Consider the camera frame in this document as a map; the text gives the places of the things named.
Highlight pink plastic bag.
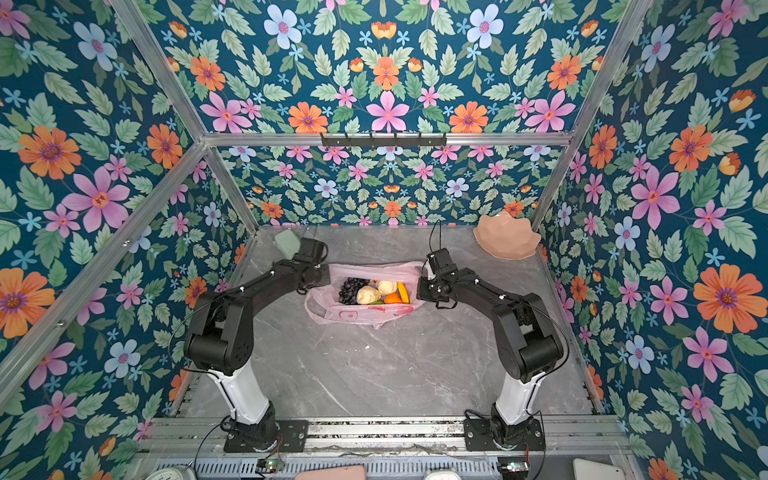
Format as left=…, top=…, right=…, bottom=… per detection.
left=304, top=261, right=424, bottom=328

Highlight fake dark grapes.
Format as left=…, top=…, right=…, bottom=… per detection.
left=338, top=277, right=370, bottom=305

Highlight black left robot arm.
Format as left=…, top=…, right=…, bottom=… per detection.
left=184, top=238, right=328, bottom=453

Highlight fake yellow banana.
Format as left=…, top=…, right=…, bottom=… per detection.
left=397, top=282, right=410, bottom=304

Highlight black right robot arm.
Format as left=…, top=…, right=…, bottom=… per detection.
left=417, top=249, right=566, bottom=450

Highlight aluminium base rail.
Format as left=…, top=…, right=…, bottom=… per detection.
left=138, top=415, right=630, bottom=457

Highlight black hook rail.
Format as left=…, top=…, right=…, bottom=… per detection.
left=320, top=133, right=448, bottom=148

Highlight fake beige garlic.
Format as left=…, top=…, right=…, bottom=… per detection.
left=356, top=286, right=382, bottom=305
left=376, top=280, right=399, bottom=297

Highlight pink scalloped bowl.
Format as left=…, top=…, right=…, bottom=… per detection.
left=473, top=211, right=541, bottom=261

